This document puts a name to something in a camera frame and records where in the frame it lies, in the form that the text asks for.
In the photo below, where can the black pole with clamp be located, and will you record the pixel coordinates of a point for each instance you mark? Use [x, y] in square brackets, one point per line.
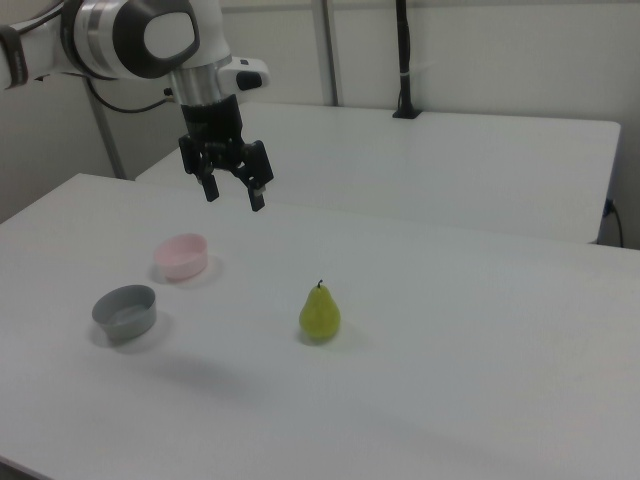
[403, 50]

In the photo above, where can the grey plastic bowl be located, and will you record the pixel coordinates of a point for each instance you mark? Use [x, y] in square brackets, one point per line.
[131, 326]

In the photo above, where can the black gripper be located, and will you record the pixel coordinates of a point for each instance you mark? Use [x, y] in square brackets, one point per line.
[212, 125]

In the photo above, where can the yellow-green ball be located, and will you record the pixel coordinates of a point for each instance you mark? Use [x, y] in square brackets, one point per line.
[320, 317]

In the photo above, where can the pink plastic bowl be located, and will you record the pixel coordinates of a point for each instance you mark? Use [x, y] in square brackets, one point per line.
[180, 261]

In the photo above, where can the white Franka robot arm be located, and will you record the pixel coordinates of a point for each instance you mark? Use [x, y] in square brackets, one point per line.
[205, 30]

